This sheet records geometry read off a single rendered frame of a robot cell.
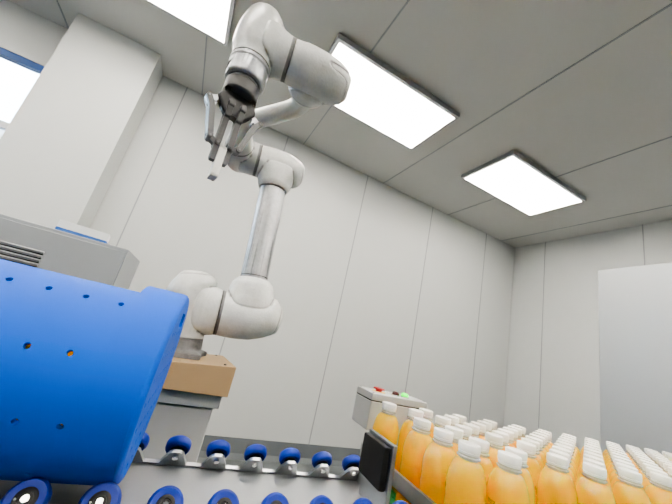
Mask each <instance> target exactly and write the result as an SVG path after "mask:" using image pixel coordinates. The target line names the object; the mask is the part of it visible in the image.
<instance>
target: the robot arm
mask: <svg viewBox="0 0 672 504"><path fill-rule="evenodd" d="M295 41H296V42H295ZM294 44H295V45H294ZM290 57H291V58H290ZM286 70H287V71H286ZM225 79H226V80H225V83H224V85H223V88H222V91H220V92H219V93H218V94H212V93H211V92H210V91H208V92H207V93H206V95H205V97H204V102H205V106H206V118H205V134H204V140H205V141H206V142H209V143H210V144H211V150H210V153H209V156H208V160H209V161H211V162H212V164H211V167H210V170H209V173H208V176H207V179H209V180H211V181H215V180H216V179H217V178H218V175H219V172H220V169H221V166H222V167H225V166H226V165H228V166H229V167H230V169H232V170H233V171H235V172H238V173H245V174H248V175H251V176H254V177H257V178H258V186H259V189H260V191H259V195H258V200H257V204H256V208H255V213H254V217H253V222H252V226H251V230H250V235H249V239H248V244H247V248H246V252H245V257H244V261H243V266H242V270H241V274H240V276H239V277H237V278H236V279H234V280H233V281H232V283H231V285H230V287H229V289H228V291H226V290H224V291H223V290H222V289H220V288H217V281H216V280H215V278H214V277H213V276H211V275H210V274H208V273H206V272H202V271H193V270H185V271H182V272H181V273H179V274H178V275H177V276H176V277H175V278H174V279H173V280H172V281H171V283H170V284H169V285H168V287H167V289H166V290H168V291H172V292H176V293H180V294H184V295H187V296H188V298H189V307H188V311H187V315H186V319H185V322H184V326H183V329H182V332H181V335H180V339H179V342H178V345H177V348H176V351H175V353H174V356H173V357H174V358H183V359H190V360H200V358H201V357H203V356H206V355H207V352H206V351H204V350H201V349H202V344H203V338H204V335H218V336H222V337H227V338H233V339H243V340H251V339H259V338H264V337H267V336H270V335H273V334H275V333H276V332H277V331H278V329H279V327H280V324H281V321H282V316H283V310H282V306H281V304H280V302H279V301H278V300H277V299H274V296H273V287H272V285H271V284H270V282H269V281H268V276H269V271H270V266H271V261H272V256H273V251H274V245H275V240H276V235H277V230H278V227H279V222H280V217H281V212H282V207H283V202H284V197H285V195H286V194H287V193H288V192H289V191H290V189H291V188H292V189H294V188H297V187H298V186H299V185H300V184H301V183H302V181H303V178H304V172H305V168H304V166H303V164H302V163H301V162H300V161H299V160H298V159H297V158H295V157H294V156H292V155H291V154H288V153H286V152H284V151H281V150H279V149H276V148H273V147H269V146H264V145H261V144H259V143H256V142H254V141H253V134H254V133H255V132H257V131H258V130H259V129H262V128H265V127H268V126H272V125H275V124H279V123H282V122H286V121H289V120H292V119H295V118H298V117H300V116H302V115H303V114H305V113H306V112H307V111H308V110H309V109H315V108H318V107H319V106H322V105H324V104H326V105H329V106H333V105H339V104H341V103H342V102H344V101H345V100H346V98H347V95H348V92H349V88H350V85H351V76H350V73H349V70H348V69H347V68H346V67H345V65H344V64H343V63H342V62H340V61H339V60H338V59H337V58H335V57H334V56H332V55H331V54H329V53H328V52H326V51H324V50H323V49H321V48H319V47H317V46H315V45H313V44H311V43H308V42H305V41H302V40H300V39H296V37H294V36H292V35H291V34H290V33H289V32H287V31H286V30H285V29H284V25H283V22H282V19H281V17H280V15H279V13H278V12H277V10H276V9H275V8H274V7H272V6H271V5H269V4H267V3H262V2H259V3H255V4H253V5H252V6H251V7H250V8H249V9H248V10H247V11H246V12H245V13H244V15H243V17H242V18H241V20H240V22H239V24H238V26H237V28H236V31H235V33H234V36H233V41H232V52H231V54H230V57H229V61H228V64H227V69H226V72H225ZM268 79H272V80H277V81H280V82H282V83H284V84H286V85H288V89H289V93H290V95H291V97H292V98H290V99H289V100H286V101H283V102H279V103H276V104H272V105H268V106H264V107H261V108H257V109H255V107H256V104H257V100H258V97H259V96H261V95H262V94H263V92H264V89H265V86H266V83H267V80H268ZM283 80H284V81H283ZM217 102H218V105H219V107H220V110H221V113H222V117H221V120H220V124H219V126H218V129H217V132H216V135H215V136H213V135H214V118H215V105H216V103H217ZM229 120H231V121H232V122H233V124H232V128H231V130H230V132H229V134H228V135H227V138H226V141H225V144H224V147H223V146H222V145H220V144H221V142H222V139H223V136H224V133H225V130H226V127H227V125H228V122H229Z"/></svg>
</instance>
